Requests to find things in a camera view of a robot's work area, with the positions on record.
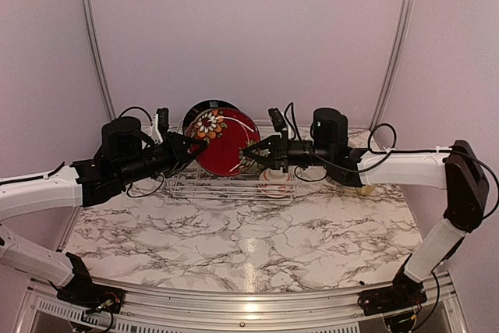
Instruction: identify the aluminium frame post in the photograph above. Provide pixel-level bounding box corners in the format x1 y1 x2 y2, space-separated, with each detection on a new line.
369 0 415 129
80 0 116 120

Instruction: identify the white red patterned bowl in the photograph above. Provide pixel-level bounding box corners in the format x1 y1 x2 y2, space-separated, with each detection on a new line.
259 168 292 199

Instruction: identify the red floral plate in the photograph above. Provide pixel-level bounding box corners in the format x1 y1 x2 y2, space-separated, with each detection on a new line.
183 107 261 177

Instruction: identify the black striped large plate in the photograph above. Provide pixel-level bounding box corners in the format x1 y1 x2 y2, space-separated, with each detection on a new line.
182 99 238 133

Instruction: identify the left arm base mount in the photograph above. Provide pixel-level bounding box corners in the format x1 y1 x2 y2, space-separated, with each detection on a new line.
55 253 125 314

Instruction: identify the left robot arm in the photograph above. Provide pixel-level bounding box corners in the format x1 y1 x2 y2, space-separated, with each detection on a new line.
1 114 207 306

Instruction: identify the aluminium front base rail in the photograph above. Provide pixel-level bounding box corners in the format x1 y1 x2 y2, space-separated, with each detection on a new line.
23 276 471 333

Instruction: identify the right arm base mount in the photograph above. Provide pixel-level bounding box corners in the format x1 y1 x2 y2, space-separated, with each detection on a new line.
357 260 427 316

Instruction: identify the right aluminium frame post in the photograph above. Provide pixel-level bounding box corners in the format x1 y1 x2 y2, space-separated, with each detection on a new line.
369 0 415 129

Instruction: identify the white wire dish rack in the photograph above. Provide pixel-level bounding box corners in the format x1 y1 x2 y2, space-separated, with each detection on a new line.
165 160 297 200

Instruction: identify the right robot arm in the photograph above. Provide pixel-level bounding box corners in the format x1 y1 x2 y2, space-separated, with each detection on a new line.
242 108 492 308

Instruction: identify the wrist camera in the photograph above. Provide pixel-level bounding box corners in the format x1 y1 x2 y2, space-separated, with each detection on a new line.
268 108 288 139
150 108 169 144

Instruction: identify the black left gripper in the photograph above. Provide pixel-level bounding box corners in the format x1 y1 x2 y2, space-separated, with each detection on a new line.
116 130 207 186

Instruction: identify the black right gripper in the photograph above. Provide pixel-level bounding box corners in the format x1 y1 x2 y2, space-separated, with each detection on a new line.
242 129 334 172

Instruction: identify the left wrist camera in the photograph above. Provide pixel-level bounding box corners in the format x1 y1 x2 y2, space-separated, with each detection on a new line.
150 108 169 144

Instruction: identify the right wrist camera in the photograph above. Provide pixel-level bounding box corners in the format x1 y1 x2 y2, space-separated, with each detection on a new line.
268 108 288 139

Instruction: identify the left aluminium frame post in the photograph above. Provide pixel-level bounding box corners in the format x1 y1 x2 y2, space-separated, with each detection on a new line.
80 0 116 120

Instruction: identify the yellow ceramic mug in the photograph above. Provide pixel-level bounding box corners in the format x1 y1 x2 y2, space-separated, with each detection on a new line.
356 185 376 196

